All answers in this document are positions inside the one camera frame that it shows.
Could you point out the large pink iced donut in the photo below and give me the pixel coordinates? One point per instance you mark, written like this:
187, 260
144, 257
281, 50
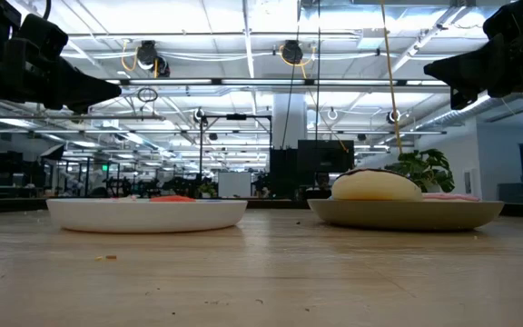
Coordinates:
452, 197

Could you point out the black gantry frame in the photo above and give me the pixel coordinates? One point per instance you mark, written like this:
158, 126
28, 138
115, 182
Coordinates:
236, 116

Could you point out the green potted plant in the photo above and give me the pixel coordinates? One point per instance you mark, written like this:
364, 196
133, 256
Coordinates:
425, 170

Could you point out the white pillar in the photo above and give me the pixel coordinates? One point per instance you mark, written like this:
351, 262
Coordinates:
295, 118

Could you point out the black table frame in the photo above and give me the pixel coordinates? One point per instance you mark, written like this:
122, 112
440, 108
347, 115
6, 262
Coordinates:
7, 204

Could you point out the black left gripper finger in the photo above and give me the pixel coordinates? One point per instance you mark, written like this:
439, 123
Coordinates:
73, 105
82, 86

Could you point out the large chocolate iced donut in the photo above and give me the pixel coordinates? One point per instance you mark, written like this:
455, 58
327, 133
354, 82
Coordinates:
375, 186

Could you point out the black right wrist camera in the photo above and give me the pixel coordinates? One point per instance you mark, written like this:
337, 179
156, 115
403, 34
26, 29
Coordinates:
504, 22

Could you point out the black background monitor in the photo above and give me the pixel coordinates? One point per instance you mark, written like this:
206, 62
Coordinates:
7, 162

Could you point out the orange crumb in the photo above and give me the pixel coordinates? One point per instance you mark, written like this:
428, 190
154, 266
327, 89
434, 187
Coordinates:
107, 257

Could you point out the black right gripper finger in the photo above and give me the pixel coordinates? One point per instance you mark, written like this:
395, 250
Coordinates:
463, 95
466, 68

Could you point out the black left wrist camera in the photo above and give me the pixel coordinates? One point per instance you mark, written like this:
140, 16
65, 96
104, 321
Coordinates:
43, 32

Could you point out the white round plate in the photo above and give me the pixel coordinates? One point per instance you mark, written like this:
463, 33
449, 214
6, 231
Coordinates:
152, 218

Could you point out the white board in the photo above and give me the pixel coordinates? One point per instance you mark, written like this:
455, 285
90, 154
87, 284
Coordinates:
234, 184

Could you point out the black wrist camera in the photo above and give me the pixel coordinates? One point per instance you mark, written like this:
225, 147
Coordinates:
504, 22
43, 32

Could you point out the grey round plate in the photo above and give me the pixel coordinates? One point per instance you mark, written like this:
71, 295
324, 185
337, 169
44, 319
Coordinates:
407, 215

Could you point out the black cabinet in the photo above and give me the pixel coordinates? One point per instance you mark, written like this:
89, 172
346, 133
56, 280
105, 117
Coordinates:
283, 175

